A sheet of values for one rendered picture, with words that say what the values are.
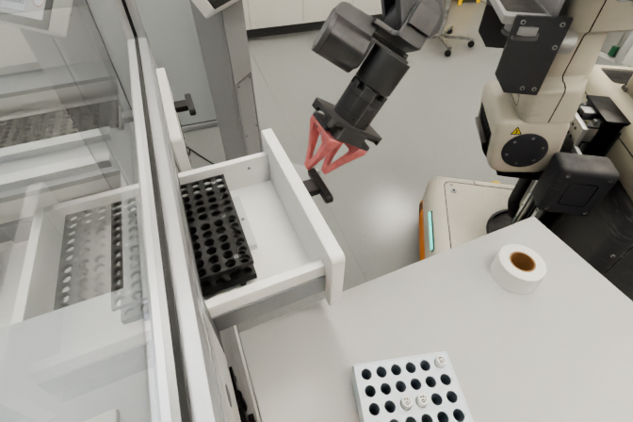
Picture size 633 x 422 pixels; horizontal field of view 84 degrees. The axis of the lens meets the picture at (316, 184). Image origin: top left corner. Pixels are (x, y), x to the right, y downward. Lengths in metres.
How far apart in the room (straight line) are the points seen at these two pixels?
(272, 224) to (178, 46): 1.67
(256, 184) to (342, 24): 0.31
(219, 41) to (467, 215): 1.10
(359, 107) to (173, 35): 1.70
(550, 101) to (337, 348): 0.71
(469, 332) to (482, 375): 0.06
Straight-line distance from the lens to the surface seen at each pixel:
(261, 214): 0.58
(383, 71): 0.48
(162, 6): 2.07
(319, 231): 0.44
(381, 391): 0.53
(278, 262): 0.52
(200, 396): 0.30
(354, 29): 0.48
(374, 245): 1.60
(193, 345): 0.31
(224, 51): 1.37
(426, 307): 0.59
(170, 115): 0.69
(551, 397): 0.61
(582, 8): 0.92
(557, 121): 0.99
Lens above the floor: 1.27
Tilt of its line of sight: 43 degrees down
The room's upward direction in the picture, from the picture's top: straight up
